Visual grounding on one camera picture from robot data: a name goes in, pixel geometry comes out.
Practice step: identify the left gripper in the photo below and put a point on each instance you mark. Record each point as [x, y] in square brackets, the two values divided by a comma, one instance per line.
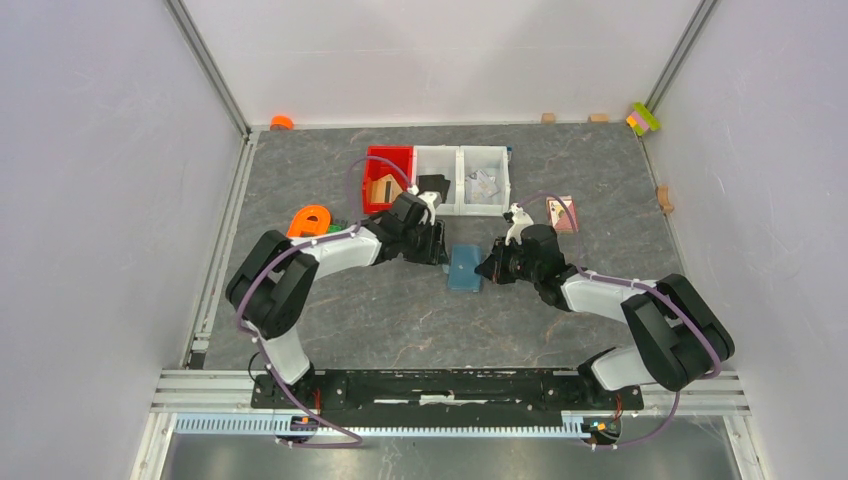
[435, 253]

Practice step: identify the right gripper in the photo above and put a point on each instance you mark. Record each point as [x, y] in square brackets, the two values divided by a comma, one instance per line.
[492, 267]

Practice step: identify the blue card holder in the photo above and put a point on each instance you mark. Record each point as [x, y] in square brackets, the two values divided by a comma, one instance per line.
[464, 259]

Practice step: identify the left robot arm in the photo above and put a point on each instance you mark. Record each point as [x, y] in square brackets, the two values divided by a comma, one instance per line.
[270, 288]

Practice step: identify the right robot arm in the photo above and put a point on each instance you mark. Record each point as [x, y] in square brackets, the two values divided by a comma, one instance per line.
[677, 337]

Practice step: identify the playing card box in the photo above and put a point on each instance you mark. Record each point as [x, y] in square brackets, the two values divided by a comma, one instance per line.
[562, 214]

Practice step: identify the gold cards in red bin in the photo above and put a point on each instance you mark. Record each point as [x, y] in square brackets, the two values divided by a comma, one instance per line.
[384, 190]

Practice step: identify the black card in bin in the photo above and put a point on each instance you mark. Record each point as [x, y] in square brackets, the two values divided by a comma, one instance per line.
[436, 183]

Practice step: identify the silver VIP cards in bin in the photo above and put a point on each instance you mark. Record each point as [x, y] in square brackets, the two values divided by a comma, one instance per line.
[480, 187]

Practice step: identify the red plastic bin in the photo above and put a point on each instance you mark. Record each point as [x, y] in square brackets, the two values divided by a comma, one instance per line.
[383, 160]

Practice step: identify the white middle plastic bin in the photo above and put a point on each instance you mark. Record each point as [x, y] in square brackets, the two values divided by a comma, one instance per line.
[441, 160]

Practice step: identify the white plastic bin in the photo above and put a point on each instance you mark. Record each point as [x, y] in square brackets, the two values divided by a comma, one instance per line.
[441, 160]
[494, 161]

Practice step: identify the orange plastic loop toy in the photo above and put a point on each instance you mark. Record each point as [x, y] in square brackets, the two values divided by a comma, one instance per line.
[311, 220]

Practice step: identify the white right plastic bin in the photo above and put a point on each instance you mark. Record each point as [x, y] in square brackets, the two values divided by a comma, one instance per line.
[494, 161]

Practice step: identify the wooden arch block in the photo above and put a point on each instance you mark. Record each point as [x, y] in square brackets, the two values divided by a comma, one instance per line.
[664, 200]

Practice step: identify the orange tape roll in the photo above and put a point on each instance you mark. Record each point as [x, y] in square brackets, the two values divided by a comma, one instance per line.
[281, 122]

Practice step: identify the colourful brick stack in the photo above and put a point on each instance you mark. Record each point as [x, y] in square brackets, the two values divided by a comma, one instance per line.
[641, 121]

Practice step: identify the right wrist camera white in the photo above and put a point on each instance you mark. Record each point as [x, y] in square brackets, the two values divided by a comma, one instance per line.
[518, 220]

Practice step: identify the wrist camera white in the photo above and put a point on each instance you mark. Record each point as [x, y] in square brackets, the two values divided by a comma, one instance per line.
[431, 201]
[518, 220]

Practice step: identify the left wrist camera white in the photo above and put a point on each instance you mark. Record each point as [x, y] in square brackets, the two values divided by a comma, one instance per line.
[431, 201]

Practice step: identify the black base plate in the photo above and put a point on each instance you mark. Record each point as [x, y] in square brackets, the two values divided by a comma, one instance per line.
[523, 397]

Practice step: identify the aluminium frame post left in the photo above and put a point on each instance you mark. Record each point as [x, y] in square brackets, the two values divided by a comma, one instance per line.
[196, 43]

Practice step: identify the aluminium frame post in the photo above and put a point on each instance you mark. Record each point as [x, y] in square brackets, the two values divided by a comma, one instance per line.
[196, 43]
[679, 54]

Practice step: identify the blue toothed rail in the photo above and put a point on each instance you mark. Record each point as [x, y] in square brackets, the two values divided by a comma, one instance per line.
[286, 425]

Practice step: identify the aluminium frame post right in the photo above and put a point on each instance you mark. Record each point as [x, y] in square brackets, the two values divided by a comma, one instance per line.
[679, 54]

